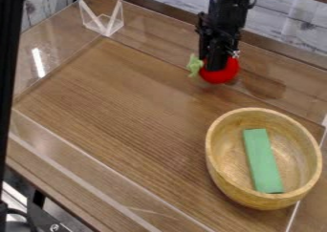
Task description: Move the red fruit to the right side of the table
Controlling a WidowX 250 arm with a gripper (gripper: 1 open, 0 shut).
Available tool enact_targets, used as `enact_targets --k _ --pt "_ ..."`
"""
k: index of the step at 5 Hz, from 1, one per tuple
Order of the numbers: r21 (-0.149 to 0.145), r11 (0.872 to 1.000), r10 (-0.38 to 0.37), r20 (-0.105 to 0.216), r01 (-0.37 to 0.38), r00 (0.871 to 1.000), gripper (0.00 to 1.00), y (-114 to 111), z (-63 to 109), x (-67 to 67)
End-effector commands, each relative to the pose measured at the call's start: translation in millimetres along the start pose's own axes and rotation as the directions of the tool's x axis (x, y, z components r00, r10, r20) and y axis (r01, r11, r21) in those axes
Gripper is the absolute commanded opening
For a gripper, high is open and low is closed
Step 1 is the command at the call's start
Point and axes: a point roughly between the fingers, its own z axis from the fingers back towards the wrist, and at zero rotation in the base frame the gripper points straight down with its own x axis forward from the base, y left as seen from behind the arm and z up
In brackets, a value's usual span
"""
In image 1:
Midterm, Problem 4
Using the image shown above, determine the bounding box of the black table leg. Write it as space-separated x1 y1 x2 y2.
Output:
30 189 46 208

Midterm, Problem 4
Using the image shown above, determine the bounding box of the clear acrylic corner bracket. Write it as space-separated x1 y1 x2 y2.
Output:
78 0 124 37

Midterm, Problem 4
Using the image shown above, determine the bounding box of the black cable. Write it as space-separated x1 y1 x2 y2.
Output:
4 206 38 232

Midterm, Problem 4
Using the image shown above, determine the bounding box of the wooden bowl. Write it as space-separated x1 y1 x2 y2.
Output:
204 107 323 210

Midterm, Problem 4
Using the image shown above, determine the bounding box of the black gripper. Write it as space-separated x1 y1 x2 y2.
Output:
196 0 258 72

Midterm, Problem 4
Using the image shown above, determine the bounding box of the red plush fruit green leaf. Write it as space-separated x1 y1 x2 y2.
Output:
187 53 240 84

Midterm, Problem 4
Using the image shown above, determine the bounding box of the green rectangular block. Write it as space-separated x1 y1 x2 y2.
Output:
243 129 286 194

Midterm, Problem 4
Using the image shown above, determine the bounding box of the clear acrylic tray wall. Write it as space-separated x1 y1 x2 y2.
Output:
7 111 215 232

